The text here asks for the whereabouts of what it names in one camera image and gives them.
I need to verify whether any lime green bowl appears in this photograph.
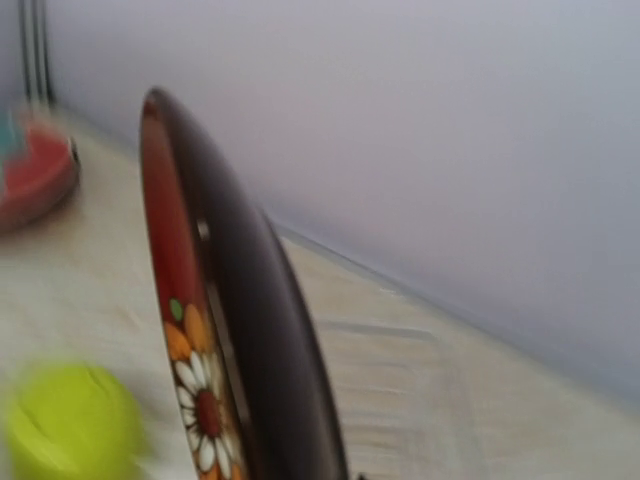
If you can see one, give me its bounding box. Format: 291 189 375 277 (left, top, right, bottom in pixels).
2 361 148 479

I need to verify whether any small black plate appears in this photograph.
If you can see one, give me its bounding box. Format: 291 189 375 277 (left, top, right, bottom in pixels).
140 88 349 479

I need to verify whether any left aluminium frame post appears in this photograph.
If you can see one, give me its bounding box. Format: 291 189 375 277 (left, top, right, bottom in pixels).
18 0 55 109

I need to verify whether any white red teal plate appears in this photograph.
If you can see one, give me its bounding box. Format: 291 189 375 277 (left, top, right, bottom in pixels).
1 111 81 234

